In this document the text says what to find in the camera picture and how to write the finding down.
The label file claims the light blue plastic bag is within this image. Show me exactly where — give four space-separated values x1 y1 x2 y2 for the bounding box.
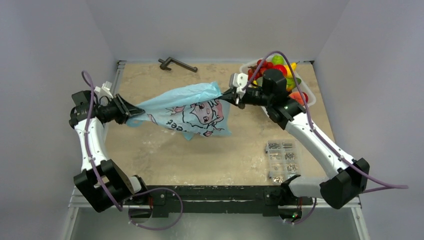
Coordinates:
136 82 231 141

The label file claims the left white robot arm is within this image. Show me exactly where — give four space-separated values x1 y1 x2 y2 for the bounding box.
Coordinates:
69 90 149 213

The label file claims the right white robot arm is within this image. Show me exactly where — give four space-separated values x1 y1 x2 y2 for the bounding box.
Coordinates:
220 69 370 209

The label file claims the red fake grape bunch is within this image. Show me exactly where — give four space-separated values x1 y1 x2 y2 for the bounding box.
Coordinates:
247 59 274 81

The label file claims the green fake mango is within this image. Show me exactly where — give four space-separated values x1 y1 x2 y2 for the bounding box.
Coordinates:
286 77 302 92

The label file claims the red fake apple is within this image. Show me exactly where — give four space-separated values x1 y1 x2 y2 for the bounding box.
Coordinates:
273 64 288 77

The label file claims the fake peach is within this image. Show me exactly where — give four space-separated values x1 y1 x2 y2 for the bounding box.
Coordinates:
288 91 309 106

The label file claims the green fake lime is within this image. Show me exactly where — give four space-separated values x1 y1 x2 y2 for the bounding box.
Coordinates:
271 54 286 66

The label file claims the yellow fake pear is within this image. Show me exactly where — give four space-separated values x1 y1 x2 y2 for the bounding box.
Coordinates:
283 62 297 79

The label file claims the white plastic fruit tray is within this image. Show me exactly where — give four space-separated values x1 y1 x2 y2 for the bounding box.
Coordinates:
239 53 316 107

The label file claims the clear screw organizer box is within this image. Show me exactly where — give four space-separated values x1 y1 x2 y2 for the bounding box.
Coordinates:
265 139 302 185

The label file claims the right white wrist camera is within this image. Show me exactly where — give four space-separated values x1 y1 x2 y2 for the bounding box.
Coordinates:
229 73 249 99

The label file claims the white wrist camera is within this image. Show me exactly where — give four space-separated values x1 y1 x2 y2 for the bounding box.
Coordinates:
94 81 114 99
229 73 249 99

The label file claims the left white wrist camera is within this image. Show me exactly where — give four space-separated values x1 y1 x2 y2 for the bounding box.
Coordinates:
94 81 114 99

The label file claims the dark metal crank handle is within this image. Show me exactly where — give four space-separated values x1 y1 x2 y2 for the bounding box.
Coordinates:
158 57 198 73

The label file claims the aluminium frame rail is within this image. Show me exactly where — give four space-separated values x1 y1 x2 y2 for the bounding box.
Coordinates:
61 186 370 240

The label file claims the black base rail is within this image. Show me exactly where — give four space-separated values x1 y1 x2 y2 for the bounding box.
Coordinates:
125 185 313 218

